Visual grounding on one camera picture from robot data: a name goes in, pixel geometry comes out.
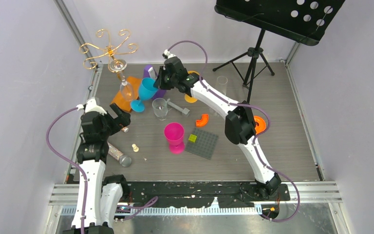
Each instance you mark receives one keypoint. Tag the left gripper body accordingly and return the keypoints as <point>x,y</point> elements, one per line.
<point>109,126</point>

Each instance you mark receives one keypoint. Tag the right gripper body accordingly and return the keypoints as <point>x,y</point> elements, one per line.
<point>165,82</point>

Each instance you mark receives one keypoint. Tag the blue plastic goblet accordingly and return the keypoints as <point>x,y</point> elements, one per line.
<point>146,91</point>

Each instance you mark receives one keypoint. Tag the clear wine glass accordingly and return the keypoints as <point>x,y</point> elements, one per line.
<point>126,90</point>

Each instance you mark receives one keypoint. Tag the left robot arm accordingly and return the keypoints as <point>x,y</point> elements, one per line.
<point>97,195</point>

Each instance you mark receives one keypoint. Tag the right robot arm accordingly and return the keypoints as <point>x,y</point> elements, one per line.
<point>239,123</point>

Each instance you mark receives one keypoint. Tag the small clown figurine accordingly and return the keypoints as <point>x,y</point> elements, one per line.
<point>125,129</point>

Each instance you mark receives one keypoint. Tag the orange plastic goblet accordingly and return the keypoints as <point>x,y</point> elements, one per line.
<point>189,97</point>

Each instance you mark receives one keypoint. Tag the cream chess pawn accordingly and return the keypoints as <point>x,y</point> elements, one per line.
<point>135,147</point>

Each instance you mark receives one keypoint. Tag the grey plastic bar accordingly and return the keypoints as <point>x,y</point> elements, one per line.
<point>183,111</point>

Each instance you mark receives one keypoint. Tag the glitter tube with cap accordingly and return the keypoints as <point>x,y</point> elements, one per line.
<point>123,159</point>

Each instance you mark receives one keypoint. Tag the clear champagne flute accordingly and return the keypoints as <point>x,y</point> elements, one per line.
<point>221,84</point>

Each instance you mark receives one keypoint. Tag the small orange curved piece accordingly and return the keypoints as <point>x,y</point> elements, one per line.
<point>203,121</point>

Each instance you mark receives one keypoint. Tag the magenta plastic goblet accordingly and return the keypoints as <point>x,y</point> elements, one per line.
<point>174,134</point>

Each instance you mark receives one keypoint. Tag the green lego brick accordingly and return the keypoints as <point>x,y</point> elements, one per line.
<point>192,138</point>

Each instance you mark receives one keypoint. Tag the grey lego baseplate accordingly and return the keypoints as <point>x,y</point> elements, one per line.
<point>205,144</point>

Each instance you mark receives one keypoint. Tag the orange curved track piece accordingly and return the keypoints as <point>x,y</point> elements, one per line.
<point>260,124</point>

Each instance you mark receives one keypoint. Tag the black music stand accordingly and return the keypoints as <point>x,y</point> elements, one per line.
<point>303,21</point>

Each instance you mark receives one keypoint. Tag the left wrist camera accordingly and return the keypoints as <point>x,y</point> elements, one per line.
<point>91,106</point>

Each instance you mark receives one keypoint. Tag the gold wire glass rack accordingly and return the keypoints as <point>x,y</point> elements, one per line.
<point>111,51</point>

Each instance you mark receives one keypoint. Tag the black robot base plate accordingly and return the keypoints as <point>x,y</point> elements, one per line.
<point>198,194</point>

